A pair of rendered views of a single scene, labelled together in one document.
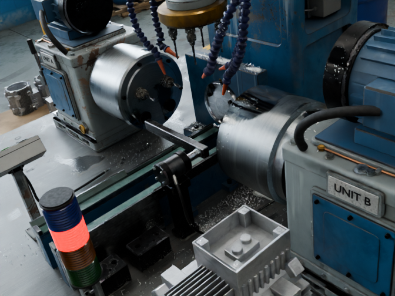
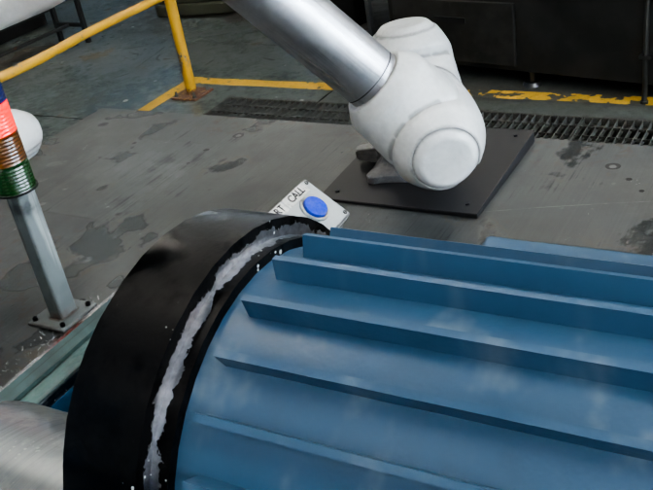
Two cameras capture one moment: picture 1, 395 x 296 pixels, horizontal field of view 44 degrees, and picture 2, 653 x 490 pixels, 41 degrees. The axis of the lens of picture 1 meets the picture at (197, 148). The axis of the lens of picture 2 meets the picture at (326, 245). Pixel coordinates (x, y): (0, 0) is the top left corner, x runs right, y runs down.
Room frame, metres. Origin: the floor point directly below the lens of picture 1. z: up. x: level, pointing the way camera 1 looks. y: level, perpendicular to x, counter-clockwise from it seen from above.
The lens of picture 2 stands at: (1.95, 0.22, 1.53)
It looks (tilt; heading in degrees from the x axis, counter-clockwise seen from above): 30 degrees down; 159
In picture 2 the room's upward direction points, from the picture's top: 10 degrees counter-clockwise
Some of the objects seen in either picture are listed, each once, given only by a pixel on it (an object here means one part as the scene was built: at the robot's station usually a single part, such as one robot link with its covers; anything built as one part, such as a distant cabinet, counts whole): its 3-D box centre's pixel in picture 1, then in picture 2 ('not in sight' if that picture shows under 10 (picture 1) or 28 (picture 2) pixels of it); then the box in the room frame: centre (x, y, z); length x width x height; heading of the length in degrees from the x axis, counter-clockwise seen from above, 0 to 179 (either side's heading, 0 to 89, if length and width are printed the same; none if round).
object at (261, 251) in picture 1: (243, 252); not in sight; (0.58, -0.04, 1.11); 0.12 x 0.11 x 0.07; 126
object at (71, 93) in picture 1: (94, 80); not in sight; (1.71, 0.33, 0.99); 0.35 x 0.31 x 0.37; 36
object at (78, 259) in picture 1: (76, 249); (1, 147); (0.66, 0.24, 1.10); 0.06 x 0.06 x 0.04
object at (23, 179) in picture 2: (83, 267); (12, 175); (0.66, 0.24, 1.05); 0.06 x 0.06 x 0.04
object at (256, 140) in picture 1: (288, 148); not in sight; (0.96, -0.21, 1.04); 0.41 x 0.25 x 0.25; 36
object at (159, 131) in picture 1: (174, 137); not in sight; (1.14, 0.06, 1.01); 0.26 x 0.04 x 0.03; 36
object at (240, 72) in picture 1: (238, 109); not in sight; (1.32, -0.14, 0.97); 0.30 x 0.11 x 0.34; 36
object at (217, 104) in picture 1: (221, 105); not in sight; (1.28, -0.09, 1.02); 0.15 x 0.02 x 0.15; 36
